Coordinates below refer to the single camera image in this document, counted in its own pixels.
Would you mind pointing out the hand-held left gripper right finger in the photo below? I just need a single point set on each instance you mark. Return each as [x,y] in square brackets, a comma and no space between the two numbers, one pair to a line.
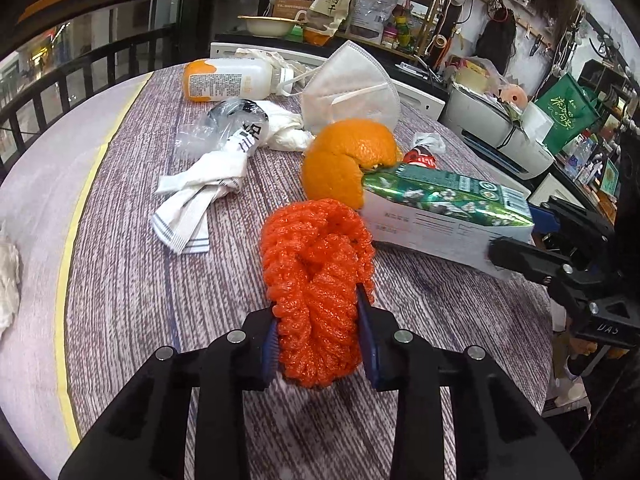
[367,355]

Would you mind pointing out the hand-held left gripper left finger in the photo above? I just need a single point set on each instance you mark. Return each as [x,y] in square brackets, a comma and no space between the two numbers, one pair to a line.
[270,355]

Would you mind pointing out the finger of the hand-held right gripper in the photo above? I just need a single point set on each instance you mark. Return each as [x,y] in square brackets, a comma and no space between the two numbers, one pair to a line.
[520,260]
[542,217]

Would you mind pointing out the orange foam fruit net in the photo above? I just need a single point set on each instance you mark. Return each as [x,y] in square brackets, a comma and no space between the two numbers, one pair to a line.
[315,270]

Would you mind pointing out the green drink carton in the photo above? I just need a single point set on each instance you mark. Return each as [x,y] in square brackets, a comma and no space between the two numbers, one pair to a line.
[440,200]

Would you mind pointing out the white tissue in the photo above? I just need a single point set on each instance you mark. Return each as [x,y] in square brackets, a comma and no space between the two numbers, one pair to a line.
[285,130]

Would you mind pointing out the clear black-printed plastic bag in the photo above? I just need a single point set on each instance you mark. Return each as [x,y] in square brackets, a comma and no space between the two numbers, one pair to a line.
[220,120]

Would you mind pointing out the white drawer cabinet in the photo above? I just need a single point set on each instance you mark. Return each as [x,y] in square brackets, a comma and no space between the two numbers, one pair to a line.
[547,187]

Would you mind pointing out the white printer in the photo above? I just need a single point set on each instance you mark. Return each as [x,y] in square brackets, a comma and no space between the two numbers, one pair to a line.
[495,130]

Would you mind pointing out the green tote bag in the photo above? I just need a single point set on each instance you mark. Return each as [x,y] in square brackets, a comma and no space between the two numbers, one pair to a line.
[565,115]

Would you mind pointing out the red snack wrapper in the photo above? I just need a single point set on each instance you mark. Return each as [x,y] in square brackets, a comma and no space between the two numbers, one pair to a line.
[420,157]

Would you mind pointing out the white striped sock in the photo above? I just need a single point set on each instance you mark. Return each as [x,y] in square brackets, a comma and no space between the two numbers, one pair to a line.
[190,210]

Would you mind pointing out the orange peel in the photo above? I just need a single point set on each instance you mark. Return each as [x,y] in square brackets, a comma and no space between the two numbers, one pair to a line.
[335,165]

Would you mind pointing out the white face mask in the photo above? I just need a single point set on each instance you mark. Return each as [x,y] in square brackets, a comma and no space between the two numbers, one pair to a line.
[345,90]

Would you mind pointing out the dark food packet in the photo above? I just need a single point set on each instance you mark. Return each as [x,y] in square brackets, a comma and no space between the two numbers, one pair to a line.
[372,15]

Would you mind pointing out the crumpled beige paper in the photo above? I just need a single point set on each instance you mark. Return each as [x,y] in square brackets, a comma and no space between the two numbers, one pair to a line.
[7,285]

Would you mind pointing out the white and orange plastic bottle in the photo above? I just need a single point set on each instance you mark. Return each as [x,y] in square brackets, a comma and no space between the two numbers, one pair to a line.
[225,80]

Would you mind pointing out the crumpled white wrapper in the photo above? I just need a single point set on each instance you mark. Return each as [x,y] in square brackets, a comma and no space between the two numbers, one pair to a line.
[265,60]

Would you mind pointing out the beige snack pouch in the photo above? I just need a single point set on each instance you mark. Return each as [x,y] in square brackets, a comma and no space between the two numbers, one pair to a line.
[332,0]

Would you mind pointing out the cream bowl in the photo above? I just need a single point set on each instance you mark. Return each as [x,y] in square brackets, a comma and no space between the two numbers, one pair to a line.
[270,25]

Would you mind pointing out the black railing with wooden top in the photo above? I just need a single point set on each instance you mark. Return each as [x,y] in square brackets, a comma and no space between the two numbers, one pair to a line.
[75,65]

